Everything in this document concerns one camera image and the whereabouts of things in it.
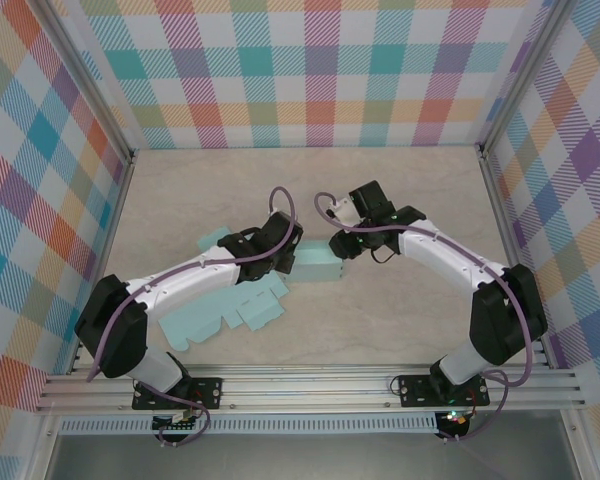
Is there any light blue paper box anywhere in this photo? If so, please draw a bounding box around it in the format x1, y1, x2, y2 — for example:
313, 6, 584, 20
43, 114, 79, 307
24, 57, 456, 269
284, 238, 346, 285
158, 225, 287, 355

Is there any grey metal shelf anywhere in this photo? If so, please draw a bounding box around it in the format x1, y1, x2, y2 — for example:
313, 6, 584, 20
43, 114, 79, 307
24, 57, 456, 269
44, 432, 581, 480

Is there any small controller board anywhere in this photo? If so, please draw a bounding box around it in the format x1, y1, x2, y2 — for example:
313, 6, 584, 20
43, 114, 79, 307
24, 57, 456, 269
438, 408, 470, 427
152, 413, 201, 432

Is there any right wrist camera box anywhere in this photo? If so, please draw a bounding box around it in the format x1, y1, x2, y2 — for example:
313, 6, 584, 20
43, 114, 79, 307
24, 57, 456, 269
328, 196, 357, 222

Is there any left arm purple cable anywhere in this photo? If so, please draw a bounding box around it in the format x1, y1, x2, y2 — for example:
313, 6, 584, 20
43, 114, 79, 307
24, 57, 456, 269
86, 186, 305, 448

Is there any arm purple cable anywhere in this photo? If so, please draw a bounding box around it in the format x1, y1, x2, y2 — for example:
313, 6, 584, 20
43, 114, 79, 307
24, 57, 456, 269
86, 186, 305, 448
313, 192, 537, 444

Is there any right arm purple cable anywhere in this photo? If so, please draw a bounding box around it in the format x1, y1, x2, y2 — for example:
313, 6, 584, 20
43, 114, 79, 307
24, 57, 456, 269
313, 192, 537, 444

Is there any long aluminium base rail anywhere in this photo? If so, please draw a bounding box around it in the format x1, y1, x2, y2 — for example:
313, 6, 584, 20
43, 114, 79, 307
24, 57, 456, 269
35, 363, 587, 414

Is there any aluminium side rail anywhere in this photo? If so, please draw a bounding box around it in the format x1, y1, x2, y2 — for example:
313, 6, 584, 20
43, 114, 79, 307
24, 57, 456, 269
478, 144, 555, 370
68, 149, 138, 376

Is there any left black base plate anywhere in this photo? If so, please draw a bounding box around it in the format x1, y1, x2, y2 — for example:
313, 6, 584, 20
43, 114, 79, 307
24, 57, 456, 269
131, 377, 225, 412

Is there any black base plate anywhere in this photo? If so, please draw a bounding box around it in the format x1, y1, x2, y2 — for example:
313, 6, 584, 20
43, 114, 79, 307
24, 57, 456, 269
397, 372, 491, 409
131, 377, 225, 412

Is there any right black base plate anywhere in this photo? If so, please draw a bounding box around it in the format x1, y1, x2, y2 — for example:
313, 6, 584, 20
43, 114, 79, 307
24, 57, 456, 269
397, 372, 491, 409

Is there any white slotted cable duct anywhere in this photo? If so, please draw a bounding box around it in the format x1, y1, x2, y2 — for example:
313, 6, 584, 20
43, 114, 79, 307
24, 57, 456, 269
59, 412, 439, 435

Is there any aluminium frame post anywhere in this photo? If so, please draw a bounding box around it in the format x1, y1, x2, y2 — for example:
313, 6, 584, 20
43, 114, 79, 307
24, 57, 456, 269
38, 0, 137, 164
477, 0, 572, 157

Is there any aluminium frame leg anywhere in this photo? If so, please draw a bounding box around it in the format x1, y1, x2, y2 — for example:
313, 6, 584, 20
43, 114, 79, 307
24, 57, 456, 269
559, 407, 600, 480
27, 412, 64, 480

